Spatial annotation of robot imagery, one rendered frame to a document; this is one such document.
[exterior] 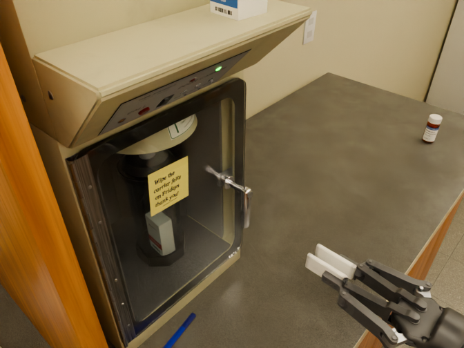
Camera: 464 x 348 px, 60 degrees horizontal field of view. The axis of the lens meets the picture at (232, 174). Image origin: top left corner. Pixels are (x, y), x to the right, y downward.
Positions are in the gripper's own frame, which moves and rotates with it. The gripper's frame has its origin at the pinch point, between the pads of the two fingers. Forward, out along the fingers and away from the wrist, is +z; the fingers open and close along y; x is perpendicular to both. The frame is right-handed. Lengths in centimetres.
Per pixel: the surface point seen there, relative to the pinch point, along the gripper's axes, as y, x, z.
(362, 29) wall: -142, 9, 67
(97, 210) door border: 25.2, -15.2, 21.9
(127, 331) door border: 25.5, 12.0, 21.9
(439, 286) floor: -120, 113, -10
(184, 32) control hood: 12.9, -36.3, 16.9
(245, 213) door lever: 0.9, -1.5, 17.1
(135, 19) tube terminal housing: 14.7, -36.8, 23.1
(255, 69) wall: -62, 4, 66
